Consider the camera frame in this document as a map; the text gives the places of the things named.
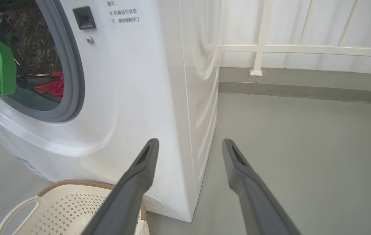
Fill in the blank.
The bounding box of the white washing machine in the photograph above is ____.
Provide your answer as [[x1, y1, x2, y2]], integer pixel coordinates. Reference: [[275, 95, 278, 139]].
[[0, 0, 220, 223]]

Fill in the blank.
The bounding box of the blue white energy label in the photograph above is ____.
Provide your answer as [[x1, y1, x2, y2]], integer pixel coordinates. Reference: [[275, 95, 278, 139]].
[[16, 157, 47, 180]]

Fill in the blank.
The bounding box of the round white filter cover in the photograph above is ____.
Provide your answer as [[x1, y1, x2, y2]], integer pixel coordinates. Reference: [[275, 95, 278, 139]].
[[143, 193, 169, 214]]

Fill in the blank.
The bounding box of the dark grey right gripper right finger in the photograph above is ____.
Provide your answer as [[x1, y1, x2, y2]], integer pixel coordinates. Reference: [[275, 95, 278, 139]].
[[222, 138, 303, 235]]

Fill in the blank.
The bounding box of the cream perforated laundry basket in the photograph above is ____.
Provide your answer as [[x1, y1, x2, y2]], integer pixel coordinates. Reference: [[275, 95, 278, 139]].
[[0, 179, 150, 235]]

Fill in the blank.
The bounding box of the black door latch socket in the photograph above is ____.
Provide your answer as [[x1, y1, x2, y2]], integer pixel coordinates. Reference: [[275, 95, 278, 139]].
[[72, 6, 97, 30]]

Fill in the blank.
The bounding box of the red and white garment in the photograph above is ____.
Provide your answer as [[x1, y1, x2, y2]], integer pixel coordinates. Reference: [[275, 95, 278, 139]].
[[29, 72, 64, 99]]

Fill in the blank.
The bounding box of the white metal railing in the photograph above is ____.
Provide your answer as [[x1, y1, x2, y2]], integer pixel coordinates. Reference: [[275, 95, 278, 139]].
[[218, 0, 371, 76]]

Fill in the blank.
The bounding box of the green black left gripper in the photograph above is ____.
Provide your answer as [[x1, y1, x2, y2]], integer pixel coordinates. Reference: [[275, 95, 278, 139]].
[[0, 28, 62, 97]]

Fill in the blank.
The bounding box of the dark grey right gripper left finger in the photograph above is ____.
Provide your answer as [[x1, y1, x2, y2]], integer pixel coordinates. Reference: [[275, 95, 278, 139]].
[[81, 138, 160, 235]]

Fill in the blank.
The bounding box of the white text notice sticker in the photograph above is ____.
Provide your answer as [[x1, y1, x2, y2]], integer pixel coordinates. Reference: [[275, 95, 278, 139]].
[[107, 0, 140, 25]]

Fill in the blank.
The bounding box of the grey rubber door gasket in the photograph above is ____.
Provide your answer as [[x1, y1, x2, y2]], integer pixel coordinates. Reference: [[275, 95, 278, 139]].
[[3, 0, 85, 122]]

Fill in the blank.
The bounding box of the steel perforated drum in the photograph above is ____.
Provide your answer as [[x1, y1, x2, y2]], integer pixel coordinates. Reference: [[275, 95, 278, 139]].
[[0, 0, 64, 111]]

